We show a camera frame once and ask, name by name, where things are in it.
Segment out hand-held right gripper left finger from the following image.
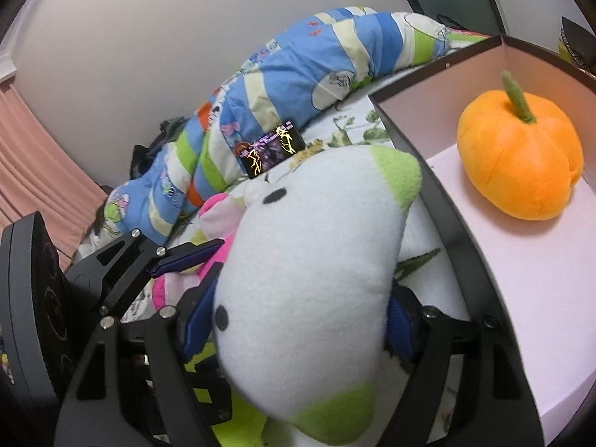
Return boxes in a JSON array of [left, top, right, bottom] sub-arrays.
[[55, 263, 225, 447]]

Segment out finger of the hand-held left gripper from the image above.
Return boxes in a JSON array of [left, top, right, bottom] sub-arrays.
[[183, 353, 234, 427], [65, 229, 226, 310]]

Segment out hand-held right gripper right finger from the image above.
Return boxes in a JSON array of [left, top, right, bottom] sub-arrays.
[[384, 283, 546, 447]]

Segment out white plush toy green ears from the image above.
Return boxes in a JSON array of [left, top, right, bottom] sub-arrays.
[[151, 144, 424, 447]]

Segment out black box pink inside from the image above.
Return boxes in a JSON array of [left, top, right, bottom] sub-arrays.
[[368, 34, 596, 447]]

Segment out black bag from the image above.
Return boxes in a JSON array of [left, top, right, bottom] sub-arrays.
[[131, 116, 188, 181]]

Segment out pink curtain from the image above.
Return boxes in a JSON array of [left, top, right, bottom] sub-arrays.
[[0, 78, 109, 272]]

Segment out orange plush pumpkin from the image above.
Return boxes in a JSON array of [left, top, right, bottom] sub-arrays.
[[456, 70, 586, 221]]

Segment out blue striped cartoon quilt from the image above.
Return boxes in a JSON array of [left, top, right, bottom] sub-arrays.
[[99, 6, 495, 245]]

